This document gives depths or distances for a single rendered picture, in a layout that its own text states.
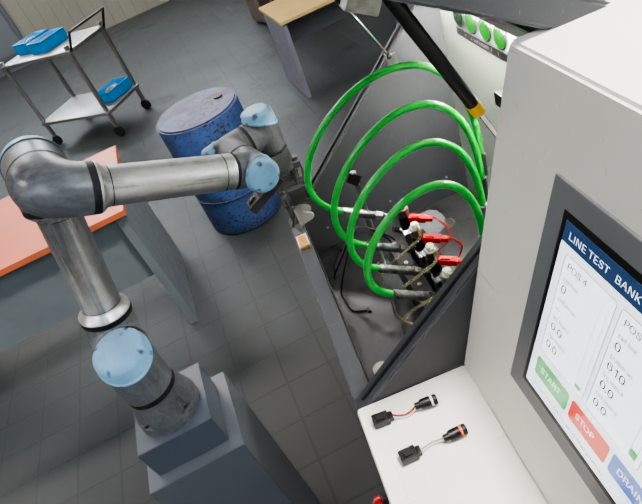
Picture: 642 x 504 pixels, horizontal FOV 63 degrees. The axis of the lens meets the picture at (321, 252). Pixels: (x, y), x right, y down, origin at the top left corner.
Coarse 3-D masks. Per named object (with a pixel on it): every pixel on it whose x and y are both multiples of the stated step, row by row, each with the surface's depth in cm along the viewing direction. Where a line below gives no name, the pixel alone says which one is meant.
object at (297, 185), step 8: (296, 160) 128; (288, 168) 126; (296, 168) 128; (280, 176) 129; (288, 176) 130; (296, 176) 130; (288, 184) 131; (296, 184) 131; (304, 184) 130; (280, 192) 131; (288, 192) 130; (296, 192) 130; (304, 192) 133; (288, 200) 131; (296, 200) 133; (304, 200) 134; (312, 200) 133
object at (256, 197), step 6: (282, 180) 128; (276, 186) 129; (270, 192) 129; (252, 198) 131; (258, 198) 130; (264, 198) 130; (252, 204) 131; (258, 204) 130; (264, 204) 131; (252, 210) 131; (258, 210) 131
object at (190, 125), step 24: (192, 96) 312; (216, 96) 297; (168, 120) 296; (192, 120) 286; (216, 120) 281; (240, 120) 294; (168, 144) 292; (192, 144) 284; (216, 192) 305; (240, 192) 308; (216, 216) 320; (240, 216) 317; (264, 216) 324
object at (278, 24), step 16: (288, 0) 433; (304, 0) 419; (320, 0) 405; (272, 16) 414; (288, 16) 401; (304, 16) 455; (320, 16) 459; (336, 16) 464; (272, 32) 447; (288, 32) 404; (304, 32) 462; (288, 48) 418; (288, 64) 449; (304, 80) 430
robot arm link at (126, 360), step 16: (112, 336) 112; (128, 336) 111; (144, 336) 113; (96, 352) 110; (112, 352) 109; (128, 352) 108; (144, 352) 109; (96, 368) 107; (112, 368) 106; (128, 368) 106; (144, 368) 109; (160, 368) 113; (112, 384) 108; (128, 384) 108; (144, 384) 110; (160, 384) 113; (128, 400) 112; (144, 400) 112
